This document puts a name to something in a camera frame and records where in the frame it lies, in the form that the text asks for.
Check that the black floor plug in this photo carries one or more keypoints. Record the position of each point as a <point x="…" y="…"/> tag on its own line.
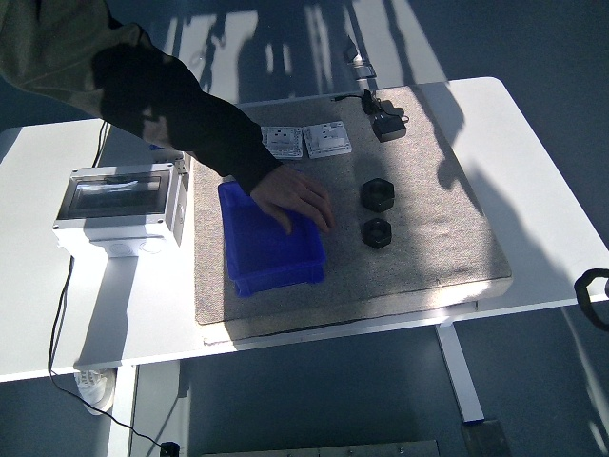
<point x="169" y="449"/>

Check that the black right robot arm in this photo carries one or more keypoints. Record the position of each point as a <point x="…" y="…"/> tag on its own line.
<point x="592" y="273"/>

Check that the person's left hand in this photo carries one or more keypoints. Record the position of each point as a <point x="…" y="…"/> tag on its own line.
<point x="290" y="192"/>

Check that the black power adapter plug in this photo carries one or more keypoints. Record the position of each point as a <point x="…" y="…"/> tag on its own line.
<point x="387" y="131"/>

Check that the white shoe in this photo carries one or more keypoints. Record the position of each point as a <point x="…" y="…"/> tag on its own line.
<point x="95" y="388"/>

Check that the small black hex nut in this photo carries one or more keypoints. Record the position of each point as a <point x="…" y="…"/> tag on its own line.
<point x="368" y="240"/>

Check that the person's torso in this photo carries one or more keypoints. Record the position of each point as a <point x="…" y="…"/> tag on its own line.
<point x="47" y="43"/>

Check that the large black hex nut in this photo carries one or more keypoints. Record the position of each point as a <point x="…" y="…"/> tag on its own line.
<point x="368" y="200"/>

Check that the white table leg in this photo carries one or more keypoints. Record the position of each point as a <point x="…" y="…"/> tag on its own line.
<point x="121" y="409"/>
<point x="468" y="400"/>

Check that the grey table foot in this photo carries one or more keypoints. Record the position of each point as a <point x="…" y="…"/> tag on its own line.
<point x="485" y="440"/>

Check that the grey-brown mat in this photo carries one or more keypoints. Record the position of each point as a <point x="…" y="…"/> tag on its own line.
<point x="428" y="228"/>

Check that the silver metal bracket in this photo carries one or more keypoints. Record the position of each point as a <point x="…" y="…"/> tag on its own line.
<point x="364" y="71"/>

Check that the blue plastic box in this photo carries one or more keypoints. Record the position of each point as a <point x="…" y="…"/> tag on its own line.
<point x="266" y="252"/>

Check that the white socket panel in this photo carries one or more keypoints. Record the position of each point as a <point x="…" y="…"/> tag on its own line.
<point x="327" y="139"/>
<point x="285" y="138"/>

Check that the white enclosure with clear lid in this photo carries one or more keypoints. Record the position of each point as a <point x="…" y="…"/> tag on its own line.
<point x="114" y="195"/>

